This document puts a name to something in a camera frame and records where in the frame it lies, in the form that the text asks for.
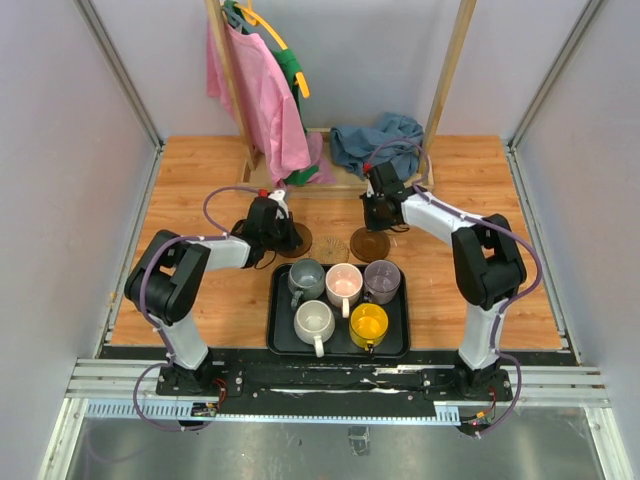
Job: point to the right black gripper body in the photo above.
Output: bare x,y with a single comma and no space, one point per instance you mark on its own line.
373,213

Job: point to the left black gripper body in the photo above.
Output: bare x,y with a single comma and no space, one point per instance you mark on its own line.
281,237

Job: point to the brown wooden coaster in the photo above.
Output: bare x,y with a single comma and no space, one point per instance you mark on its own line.
369,246

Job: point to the woven rattan coaster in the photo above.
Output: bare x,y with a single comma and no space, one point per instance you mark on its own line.
329,250

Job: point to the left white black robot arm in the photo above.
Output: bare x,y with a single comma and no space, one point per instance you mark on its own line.
165,282

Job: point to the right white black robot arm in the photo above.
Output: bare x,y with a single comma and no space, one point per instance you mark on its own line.
488,266

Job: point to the purple glass cup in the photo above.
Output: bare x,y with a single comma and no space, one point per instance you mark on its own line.
381,280

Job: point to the wooden clothes rack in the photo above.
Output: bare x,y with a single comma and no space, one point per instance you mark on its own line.
282,152

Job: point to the grey ceramic mug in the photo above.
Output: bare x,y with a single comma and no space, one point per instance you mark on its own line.
306,281

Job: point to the blue crumpled cloth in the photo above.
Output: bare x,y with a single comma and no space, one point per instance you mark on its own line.
392,138

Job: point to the pink ceramic mug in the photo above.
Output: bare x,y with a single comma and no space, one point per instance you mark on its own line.
343,285

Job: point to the pink shirt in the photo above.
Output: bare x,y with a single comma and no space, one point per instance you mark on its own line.
265,100

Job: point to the white ceramic mug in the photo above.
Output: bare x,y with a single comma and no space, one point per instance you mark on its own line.
314,324

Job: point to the yellow glass mug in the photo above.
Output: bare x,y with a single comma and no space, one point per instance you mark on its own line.
368,326

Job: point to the green garment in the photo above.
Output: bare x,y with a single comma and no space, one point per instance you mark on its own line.
295,75

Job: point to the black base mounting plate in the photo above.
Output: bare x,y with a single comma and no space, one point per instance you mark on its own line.
239,373

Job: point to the yellow clothes hanger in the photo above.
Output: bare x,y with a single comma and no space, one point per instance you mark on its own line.
256,19

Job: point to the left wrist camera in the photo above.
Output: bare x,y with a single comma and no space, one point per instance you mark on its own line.
280,197

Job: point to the grey slotted cable duct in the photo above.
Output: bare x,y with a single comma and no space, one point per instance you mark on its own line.
292,411

